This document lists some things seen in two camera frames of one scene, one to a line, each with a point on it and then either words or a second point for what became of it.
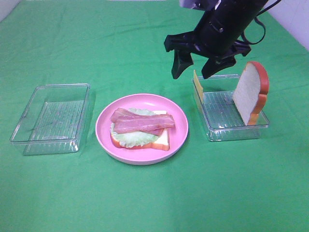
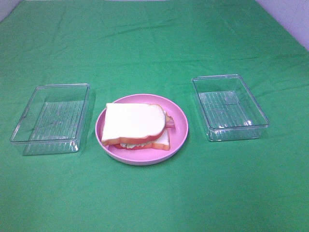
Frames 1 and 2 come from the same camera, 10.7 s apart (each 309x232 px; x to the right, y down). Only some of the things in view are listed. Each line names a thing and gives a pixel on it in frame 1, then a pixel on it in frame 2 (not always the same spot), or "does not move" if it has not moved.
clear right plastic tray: x=220 y=119 does not move
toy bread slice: x=250 y=95 → x=129 y=123
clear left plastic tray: x=52 y=120 does not move
